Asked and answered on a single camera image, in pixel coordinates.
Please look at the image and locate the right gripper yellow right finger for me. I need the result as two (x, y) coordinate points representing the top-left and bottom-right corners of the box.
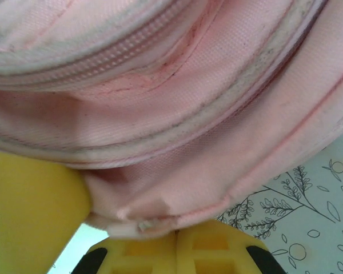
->
(177, 220), (285, 274)

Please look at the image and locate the floral tablecloth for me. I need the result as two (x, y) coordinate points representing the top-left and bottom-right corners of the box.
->
(50, 125), (343, 274)

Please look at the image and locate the pink student backpack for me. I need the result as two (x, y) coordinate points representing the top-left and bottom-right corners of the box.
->
(0, 0), (343, 238)

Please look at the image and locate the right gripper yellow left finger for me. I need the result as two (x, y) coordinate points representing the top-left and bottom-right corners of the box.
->
(77, 230), (178, 274)

